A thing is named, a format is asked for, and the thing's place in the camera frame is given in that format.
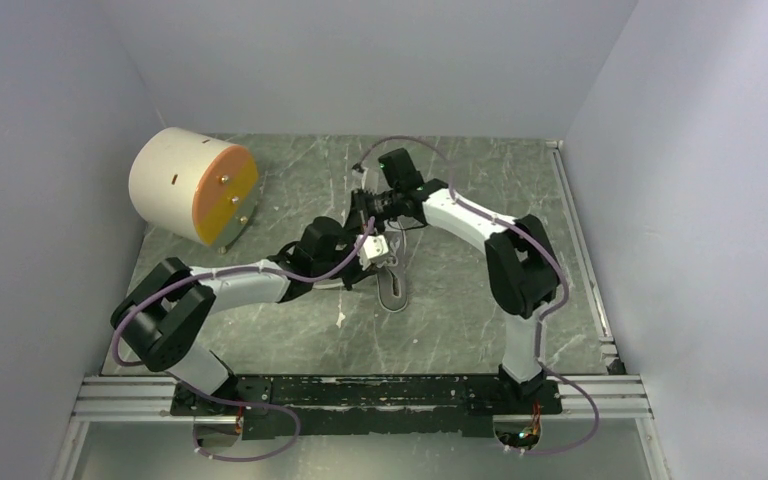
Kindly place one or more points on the white shoelace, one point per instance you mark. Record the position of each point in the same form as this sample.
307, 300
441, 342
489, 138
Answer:
395, 251

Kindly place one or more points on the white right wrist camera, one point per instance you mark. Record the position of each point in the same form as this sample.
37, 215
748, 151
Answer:
361, 174

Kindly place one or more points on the grey canvas sneaker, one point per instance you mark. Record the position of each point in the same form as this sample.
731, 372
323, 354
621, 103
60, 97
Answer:
392, 281

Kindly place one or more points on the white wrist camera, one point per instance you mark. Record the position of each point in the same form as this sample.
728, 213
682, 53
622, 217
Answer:
374, 251
361, 174

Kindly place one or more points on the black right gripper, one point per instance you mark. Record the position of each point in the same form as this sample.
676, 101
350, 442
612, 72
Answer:
359, 203

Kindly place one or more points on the cream cylinder with orange face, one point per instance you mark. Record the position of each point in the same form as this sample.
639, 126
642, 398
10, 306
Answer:
195, 186

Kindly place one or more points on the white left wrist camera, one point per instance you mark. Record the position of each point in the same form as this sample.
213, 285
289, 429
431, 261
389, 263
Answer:
374, 251

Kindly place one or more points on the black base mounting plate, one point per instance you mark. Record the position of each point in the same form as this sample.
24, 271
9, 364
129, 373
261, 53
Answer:
280, 405

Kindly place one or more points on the aluminium frame rail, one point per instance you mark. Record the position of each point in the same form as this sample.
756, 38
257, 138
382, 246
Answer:
146, 399

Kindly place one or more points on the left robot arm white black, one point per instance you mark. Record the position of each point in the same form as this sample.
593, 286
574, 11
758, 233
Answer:
162, 316

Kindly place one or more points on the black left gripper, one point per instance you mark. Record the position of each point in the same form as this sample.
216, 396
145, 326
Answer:
359, 273

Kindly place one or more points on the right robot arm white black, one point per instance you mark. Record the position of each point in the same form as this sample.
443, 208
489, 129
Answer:
523, 273

